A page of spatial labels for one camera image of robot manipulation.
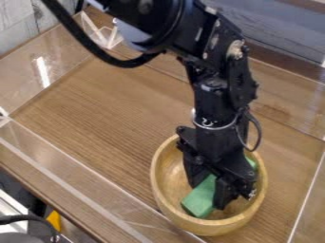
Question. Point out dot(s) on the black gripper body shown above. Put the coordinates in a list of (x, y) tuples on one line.
[(222, 145)]

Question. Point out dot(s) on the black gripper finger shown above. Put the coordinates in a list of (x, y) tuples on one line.
[(227, 191), (198, 167)]

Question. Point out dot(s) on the green rectangular block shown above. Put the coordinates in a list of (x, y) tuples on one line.
[(196, 202)]

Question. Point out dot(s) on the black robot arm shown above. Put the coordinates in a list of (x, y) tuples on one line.
[(207, 43)]

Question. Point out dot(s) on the brown wooden bowl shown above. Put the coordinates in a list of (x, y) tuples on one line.
[(170, 188)]

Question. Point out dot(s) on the clear acrylic tray walls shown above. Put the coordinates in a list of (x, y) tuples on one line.
[(84, 124)]

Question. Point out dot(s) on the black device yellow sticker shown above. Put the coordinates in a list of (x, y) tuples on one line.
[(68, 232)]

